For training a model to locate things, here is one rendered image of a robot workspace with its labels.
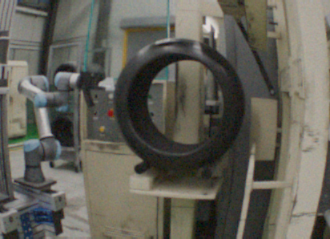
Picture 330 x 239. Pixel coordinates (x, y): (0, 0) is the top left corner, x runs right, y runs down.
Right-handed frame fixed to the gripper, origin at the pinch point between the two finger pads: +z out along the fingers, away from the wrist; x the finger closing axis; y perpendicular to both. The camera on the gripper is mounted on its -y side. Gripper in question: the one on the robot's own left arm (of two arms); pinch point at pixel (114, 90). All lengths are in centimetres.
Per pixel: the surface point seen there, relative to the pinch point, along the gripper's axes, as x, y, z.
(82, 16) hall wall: 954, 201, -557
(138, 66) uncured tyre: -11.7, 11.6, 13.2
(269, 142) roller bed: 18, -14, 73
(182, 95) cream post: 25.1, 0.5, 24.9
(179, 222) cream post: 25, -66, 35
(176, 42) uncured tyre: -10.1, 23.5, 26.8
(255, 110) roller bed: 18, 0, 63
